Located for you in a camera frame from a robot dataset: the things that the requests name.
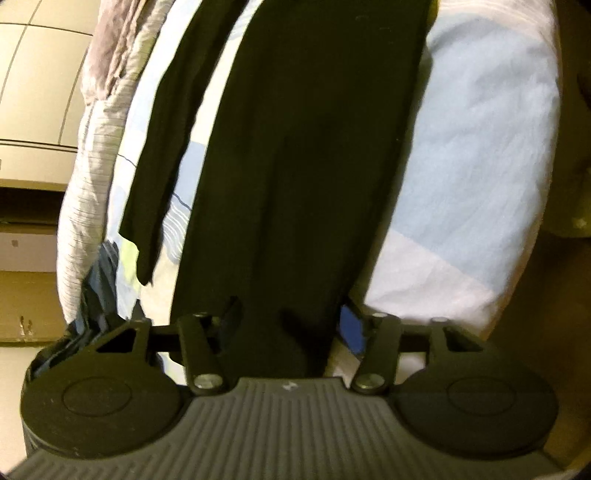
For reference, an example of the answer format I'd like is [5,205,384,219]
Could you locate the black trousers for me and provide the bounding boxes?
[118,0,440,379]

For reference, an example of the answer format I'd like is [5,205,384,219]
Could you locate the blue denim jeans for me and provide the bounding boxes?
[23,241,143,388]

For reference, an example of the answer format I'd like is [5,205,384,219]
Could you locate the white striped duvet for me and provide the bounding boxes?
[56,1,173,324]

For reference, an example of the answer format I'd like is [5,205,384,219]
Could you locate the pink folded cloth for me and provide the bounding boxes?
[81,0,154,105]

